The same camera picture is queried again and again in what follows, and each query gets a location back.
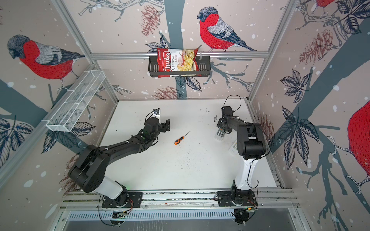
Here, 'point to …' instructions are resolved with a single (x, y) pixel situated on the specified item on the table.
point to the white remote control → (220, 134)
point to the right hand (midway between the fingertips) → (222, 127)
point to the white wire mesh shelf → (73, 108)
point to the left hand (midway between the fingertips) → (162, 118)
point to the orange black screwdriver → (178, 140)
